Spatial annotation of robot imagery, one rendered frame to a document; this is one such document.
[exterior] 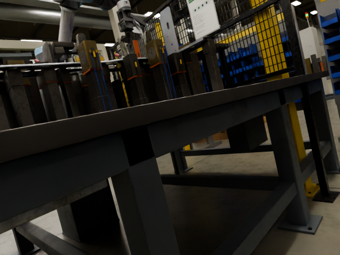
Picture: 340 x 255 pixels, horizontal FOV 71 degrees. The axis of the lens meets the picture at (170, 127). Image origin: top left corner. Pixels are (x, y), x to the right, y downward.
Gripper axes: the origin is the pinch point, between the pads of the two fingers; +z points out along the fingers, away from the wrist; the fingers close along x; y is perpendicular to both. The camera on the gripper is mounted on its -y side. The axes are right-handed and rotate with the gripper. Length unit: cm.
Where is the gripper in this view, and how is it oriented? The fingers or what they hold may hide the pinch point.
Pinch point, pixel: (137, 44)
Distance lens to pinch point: 151.6
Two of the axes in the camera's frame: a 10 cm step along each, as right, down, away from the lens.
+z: 2.6, 9.6, 0.8
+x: 6.4, -1.1, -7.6
